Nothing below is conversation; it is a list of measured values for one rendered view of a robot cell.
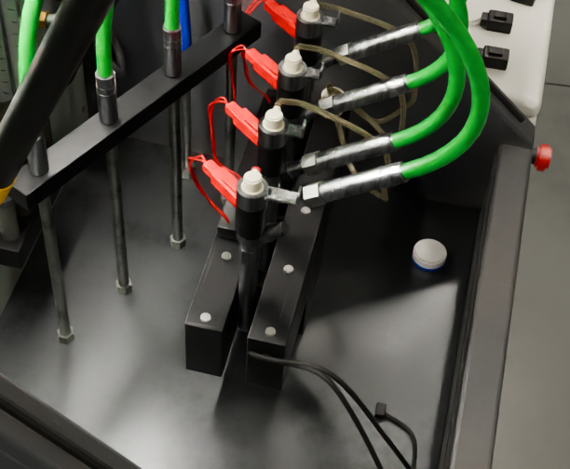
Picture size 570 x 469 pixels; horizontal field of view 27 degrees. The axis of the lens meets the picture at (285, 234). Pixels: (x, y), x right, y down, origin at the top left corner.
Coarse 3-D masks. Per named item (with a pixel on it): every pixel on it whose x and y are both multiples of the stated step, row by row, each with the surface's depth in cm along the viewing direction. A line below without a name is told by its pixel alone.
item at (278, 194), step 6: (270, 186) 102; (276, 192) 102; (282, 192) 102; (288, 192) 102; (294, 192) 102; (264, 198) 102; (270, 198) 102; (276, 198) 102; (282, 198) 102; (288, 198) 102; (294, 198) 102; (294, 204) 101
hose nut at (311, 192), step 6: (306, 186) 100; (312, 186) 100; (318, 186) 100; (306, 192) 100; (312, 192) 100; (318, 192) 100; (306, 198) 100; (312, 198) 100; (318, 198) 100; (312, 204) 100; (318, 204) 100; (324, 204) 100
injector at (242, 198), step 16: (240, 192) 101; (240, 208) 103; (256, 208) 102; (240, 224) 104; (256, 224) 104; (272, 224) 106; (240, 240) 106; (256, 240) 106; (272, 240) 106; (240, 256) 109; (256, 256) 108; (240, 272) 111; (256, 272) 111; (240, 288) 112; (256, 288) 113; (240, 304) 114; (240, 320) 116
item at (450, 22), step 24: (432, 0) 82; (24, 24) 93; (456, 24) 83; (24, 48) 95; (456, 48) 85; (24, 72) 97; (480, 72) 86; (480, 96) 87; (480, 120) 89; (456, 144) 92; (408, 168) 95; (432, 168) 94
